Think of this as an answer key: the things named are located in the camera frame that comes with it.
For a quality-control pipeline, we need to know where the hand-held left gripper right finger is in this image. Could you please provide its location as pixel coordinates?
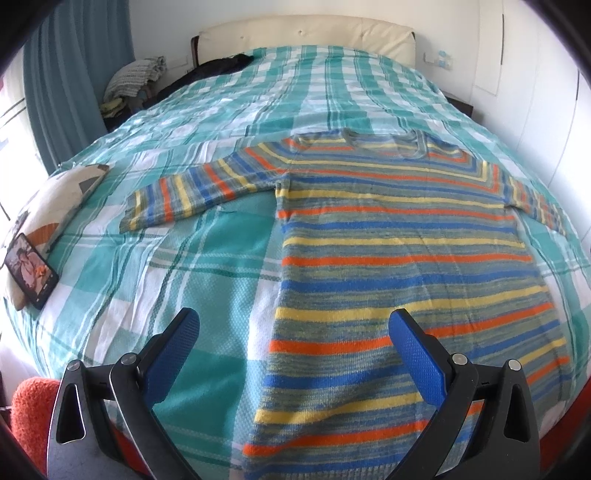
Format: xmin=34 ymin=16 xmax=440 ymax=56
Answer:
xmin=389 ymin=310 xmax=541 ymax=480

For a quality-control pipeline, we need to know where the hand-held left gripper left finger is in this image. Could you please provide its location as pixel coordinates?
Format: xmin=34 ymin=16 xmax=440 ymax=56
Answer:
xmin=47 ymin=308 xmax=201 ymax=480

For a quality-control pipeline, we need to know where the striped knit sweater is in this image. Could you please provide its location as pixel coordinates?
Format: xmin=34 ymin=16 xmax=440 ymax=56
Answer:
xmin=119 ymin=129 xmax=570 ymax=472

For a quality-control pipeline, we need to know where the pile of folded clothes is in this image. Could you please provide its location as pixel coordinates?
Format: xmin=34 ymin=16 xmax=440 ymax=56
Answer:
xmin=100 ymin=56 xmax=167 ymax=116

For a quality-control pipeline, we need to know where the teal plaid blanket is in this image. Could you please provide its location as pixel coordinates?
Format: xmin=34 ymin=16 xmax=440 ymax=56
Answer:
xmin=4 ymin=45 xmax=587 ymax=472

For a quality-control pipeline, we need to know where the orange knit cloth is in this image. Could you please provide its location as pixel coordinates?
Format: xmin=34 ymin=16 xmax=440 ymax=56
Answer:
xmin=10 ymin=377 xmax=62 ymax=476

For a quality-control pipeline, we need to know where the black smartphone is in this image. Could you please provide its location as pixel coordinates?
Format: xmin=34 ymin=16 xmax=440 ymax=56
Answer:
xmin=4 ymin=233 xmax=59 ymax=310

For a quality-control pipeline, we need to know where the patterned cushion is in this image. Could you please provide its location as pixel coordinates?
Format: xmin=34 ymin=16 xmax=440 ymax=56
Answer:
xmin=6 ymin=163 xmax=110 ymax=311

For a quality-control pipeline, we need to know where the black garment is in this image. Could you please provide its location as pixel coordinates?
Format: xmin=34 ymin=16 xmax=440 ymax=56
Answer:
xmin=143 ymin=54 xmax=254 ymax=110

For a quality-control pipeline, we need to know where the teal curtain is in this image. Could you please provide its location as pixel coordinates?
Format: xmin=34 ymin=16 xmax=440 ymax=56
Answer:
xmin=23 ymin=0 xmax=136 ymax=176

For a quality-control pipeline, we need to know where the cream padded headboard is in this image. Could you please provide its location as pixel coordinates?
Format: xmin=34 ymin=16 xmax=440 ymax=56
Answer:
xmin=197 ymin=14 xmax=419 ymax=68

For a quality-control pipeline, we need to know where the wall switch panel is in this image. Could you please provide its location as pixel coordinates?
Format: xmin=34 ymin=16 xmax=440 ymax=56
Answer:
xmin=423 ymin=50 xmax=453 ymax=69

